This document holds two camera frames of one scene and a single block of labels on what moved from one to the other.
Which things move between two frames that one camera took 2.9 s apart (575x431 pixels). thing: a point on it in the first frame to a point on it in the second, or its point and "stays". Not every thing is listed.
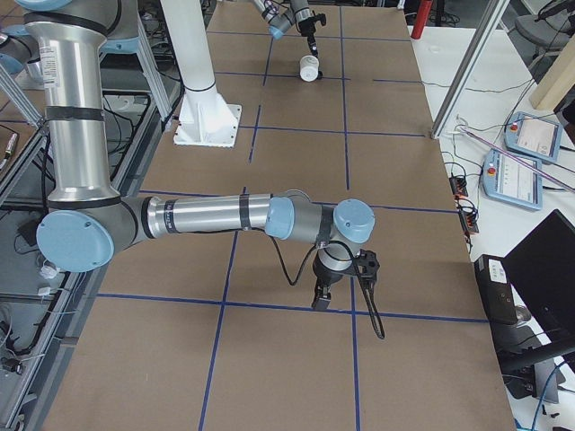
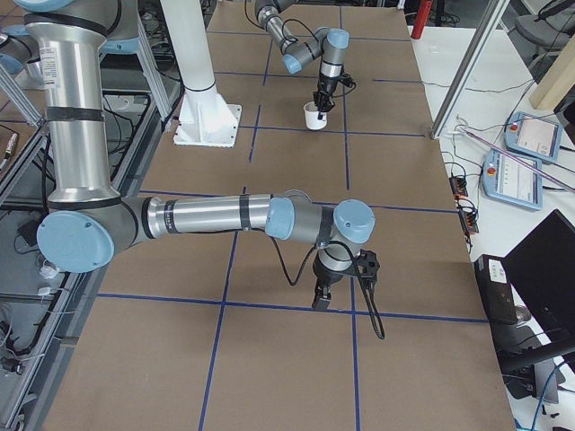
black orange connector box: x=458 y=186 stays
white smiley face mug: x=309 y=67 to x=311 y=117
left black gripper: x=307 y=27 to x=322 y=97
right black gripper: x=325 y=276 stays
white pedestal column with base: x=204 y=118 stays
